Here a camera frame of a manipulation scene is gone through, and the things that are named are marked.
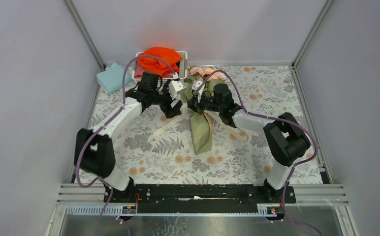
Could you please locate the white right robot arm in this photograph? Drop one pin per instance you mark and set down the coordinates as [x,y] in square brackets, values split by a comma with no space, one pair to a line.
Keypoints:
[286,140]

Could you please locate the light blue folded towel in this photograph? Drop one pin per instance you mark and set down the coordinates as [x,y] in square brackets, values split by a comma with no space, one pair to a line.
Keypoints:
[111,80]

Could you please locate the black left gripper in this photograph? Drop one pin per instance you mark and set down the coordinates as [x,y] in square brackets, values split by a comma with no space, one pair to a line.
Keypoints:
[169,104]

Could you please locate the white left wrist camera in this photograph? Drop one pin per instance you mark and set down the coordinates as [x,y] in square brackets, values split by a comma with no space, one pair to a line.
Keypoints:
[175,88]

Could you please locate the pink cloth in basket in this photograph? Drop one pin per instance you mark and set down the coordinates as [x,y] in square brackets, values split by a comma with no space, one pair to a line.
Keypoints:
[139,71]

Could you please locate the pink fake flower stem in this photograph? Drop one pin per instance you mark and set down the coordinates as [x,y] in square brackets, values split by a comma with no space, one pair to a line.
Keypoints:
[208,71]
[217,76]
[197,71]

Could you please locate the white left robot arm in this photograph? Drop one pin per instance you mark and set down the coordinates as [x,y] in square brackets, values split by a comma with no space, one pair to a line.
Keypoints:
[94,150]

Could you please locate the cream ribbon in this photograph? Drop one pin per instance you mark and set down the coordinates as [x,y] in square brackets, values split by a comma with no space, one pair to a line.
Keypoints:
[238,133]

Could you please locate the green and orange wrapping paper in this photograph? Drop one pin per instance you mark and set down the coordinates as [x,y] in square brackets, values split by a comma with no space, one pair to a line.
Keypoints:
[201,126]

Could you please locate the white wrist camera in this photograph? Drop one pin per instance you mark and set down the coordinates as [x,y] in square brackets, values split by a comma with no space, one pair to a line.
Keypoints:
[198,87]
[175,88]

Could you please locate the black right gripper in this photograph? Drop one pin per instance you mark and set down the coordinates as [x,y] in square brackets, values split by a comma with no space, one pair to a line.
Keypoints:
[197,103]

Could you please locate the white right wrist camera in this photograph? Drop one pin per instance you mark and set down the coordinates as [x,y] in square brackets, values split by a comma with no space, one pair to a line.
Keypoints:
[198,87]

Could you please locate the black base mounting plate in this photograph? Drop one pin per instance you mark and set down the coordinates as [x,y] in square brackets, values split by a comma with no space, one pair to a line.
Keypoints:
[206,198]

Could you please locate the orange cloth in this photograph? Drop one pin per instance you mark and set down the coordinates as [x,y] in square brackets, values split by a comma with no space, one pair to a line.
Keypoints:
[161,61]

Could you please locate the white plastic basket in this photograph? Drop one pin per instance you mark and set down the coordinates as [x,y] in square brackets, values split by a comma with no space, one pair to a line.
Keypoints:
[182,64]

